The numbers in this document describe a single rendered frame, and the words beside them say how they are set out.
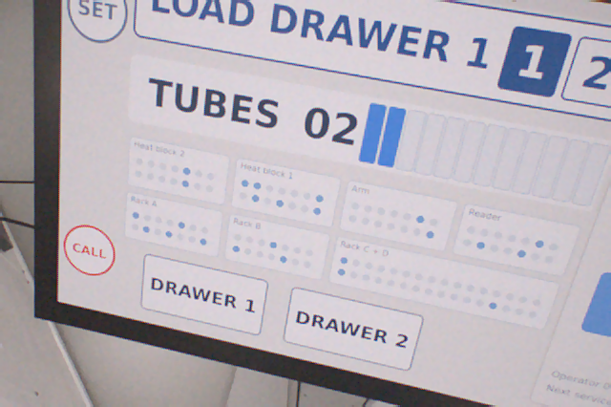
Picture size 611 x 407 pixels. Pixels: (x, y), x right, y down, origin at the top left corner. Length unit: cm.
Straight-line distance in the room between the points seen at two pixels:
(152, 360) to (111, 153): 110
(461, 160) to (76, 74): 26
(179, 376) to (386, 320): 108
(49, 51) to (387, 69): 22
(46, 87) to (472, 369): 35
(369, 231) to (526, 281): 11
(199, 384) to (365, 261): 109
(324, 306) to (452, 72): 18
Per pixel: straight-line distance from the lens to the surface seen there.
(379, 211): 36
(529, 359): 42
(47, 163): 42
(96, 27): 38
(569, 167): 36
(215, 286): 40
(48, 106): 41
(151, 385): 145
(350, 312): 39
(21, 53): 219
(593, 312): 41
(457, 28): 34
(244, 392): 138
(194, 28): 36
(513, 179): 36
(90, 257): 43
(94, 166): 40
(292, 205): 36
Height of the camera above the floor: 138
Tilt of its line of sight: 59 degrees down
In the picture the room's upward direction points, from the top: 1 degrees clockwise
